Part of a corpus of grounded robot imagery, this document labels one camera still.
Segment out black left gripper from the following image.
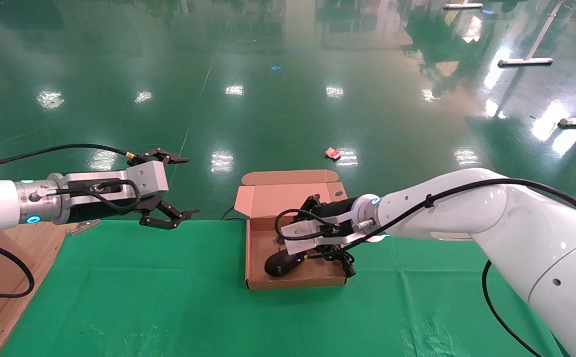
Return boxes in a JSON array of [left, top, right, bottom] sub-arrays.
[[69, 147, 201, 230]]

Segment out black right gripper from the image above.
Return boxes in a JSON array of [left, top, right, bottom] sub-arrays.
[[264, 194, 357, 278]]

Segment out brown cardboard mailer box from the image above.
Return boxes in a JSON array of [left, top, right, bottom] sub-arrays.
[[233, 170, 349, 291]]

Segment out silver metal binder clip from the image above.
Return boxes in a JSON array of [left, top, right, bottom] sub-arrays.
[[71, 220, 102, 237]]

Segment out green table cloth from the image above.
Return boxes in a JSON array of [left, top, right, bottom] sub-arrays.
[[0, 220, 566, 357]]

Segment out wooden table board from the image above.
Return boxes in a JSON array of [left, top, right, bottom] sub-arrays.
[[0, 222, 78, 357]]

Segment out white table leg with pole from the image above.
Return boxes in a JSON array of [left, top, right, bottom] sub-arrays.
[[497, 0, 565, 68]]

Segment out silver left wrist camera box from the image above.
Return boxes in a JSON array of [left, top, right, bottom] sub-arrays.
[[126, 160, 170, 195]]

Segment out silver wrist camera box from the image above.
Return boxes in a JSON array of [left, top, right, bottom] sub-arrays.
[[282, 217, 356, 257], [126, 160, 170, 195]]

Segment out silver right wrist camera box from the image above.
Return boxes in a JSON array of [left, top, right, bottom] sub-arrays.
[[282, 217, 356, 257]]

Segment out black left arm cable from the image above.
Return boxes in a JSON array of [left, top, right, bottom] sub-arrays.
[[0, 143, 138, 172]]

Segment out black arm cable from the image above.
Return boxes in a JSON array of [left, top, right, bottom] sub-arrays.
[[274, 178, 576, 261], [0, 143, 138, 172]]

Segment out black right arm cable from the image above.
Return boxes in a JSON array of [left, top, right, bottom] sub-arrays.
[[274, 178, 576, 261]]

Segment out thin black looped cable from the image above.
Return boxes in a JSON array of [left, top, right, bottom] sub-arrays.
[[0, 239, 36, 299]]

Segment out thin black hanging cable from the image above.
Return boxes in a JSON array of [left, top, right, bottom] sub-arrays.
[[481, 260, 544, 357]]

